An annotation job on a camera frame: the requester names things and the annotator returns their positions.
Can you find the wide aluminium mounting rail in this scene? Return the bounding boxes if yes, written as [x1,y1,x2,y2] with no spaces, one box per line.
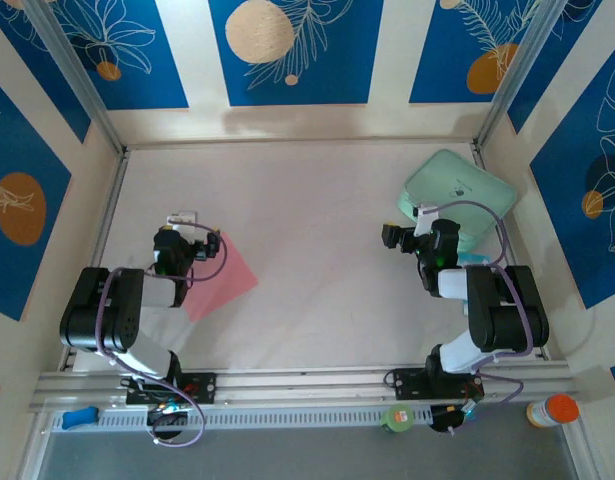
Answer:
[29,367,578,414]

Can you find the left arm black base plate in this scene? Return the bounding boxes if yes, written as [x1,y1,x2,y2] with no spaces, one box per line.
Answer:
[125,372,218,406]

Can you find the grey metal panel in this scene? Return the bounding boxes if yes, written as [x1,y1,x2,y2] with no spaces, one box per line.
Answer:
[36,432,578,480]

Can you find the long blue white packet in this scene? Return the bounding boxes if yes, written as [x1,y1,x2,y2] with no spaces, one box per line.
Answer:
[456,251,494,267]

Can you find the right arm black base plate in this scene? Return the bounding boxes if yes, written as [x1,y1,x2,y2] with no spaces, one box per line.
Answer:
[391,367,484,401]

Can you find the green tape roll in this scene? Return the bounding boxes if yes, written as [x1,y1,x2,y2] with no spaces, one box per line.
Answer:
[380,403,415,435]

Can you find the pink paper sheet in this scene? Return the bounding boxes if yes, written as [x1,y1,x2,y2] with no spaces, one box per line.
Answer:
[184,230,260,323]

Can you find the mint green zipper pouch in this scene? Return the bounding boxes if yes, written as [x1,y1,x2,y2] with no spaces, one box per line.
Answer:
[396,148,519,254]

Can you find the aluminium frame post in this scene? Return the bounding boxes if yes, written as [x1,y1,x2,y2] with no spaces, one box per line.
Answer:
[24,0,126,156]
[474,0,571,146]

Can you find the orange-capped bottle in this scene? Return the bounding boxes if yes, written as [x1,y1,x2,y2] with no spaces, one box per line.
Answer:
[525,393,581,429]

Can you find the blue bone-shaped sponge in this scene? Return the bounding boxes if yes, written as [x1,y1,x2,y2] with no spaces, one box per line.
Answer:
[61,407,99,431]

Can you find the slotted grey cable duct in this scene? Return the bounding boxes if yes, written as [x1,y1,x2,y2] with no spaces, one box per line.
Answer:
[51,404,433,434]

